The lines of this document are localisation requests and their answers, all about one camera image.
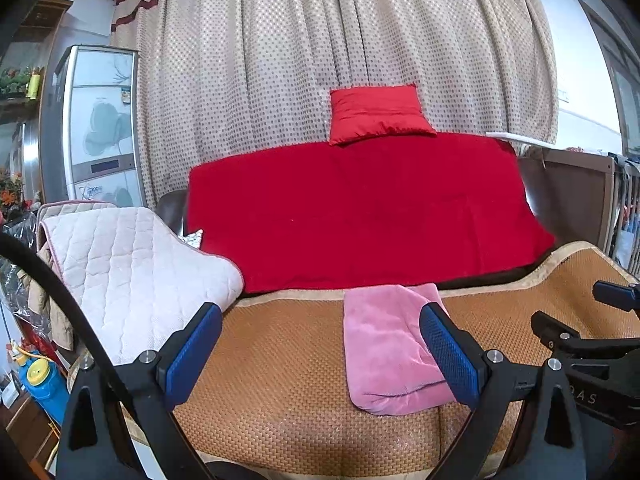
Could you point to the woven bamboo mat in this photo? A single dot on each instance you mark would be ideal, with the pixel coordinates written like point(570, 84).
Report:
point(273, 395)

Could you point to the silver refrigerator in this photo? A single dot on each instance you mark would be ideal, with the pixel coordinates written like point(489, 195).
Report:
point(89, 142)

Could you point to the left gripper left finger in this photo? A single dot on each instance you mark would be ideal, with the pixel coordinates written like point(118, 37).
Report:
point(96, 443)

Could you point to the white quilted pad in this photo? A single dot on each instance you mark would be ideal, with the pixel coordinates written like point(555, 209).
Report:
point(134, 279)

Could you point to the red pillow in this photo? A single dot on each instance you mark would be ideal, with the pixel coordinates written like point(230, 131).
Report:
point(361, 113)

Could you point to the white window sill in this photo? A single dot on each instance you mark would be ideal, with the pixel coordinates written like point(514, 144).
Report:
point(518, 138)

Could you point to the beige dotted curtain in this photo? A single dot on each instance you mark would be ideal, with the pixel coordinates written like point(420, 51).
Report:
point(226, 77)

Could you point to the pink garment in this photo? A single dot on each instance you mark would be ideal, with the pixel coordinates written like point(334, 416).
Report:
point(389, 370)

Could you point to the blue yellow toy jug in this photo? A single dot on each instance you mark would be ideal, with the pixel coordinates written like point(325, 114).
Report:
point(43, 380)

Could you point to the red blanket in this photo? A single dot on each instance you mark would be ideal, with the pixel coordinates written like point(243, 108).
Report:
point(393, 210)

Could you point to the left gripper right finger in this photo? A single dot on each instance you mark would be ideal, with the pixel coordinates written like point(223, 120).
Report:
point(547, 441)

